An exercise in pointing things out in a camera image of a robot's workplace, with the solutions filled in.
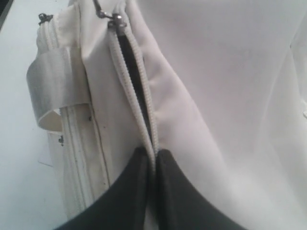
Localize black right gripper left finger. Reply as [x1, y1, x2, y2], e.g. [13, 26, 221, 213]
[57, 147, 149, 230]

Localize cream fabric duffel bag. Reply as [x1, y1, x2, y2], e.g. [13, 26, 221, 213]
[27, 0, 307, 230]

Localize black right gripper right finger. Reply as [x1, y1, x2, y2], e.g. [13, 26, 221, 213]
[156, 149, 244, 230]

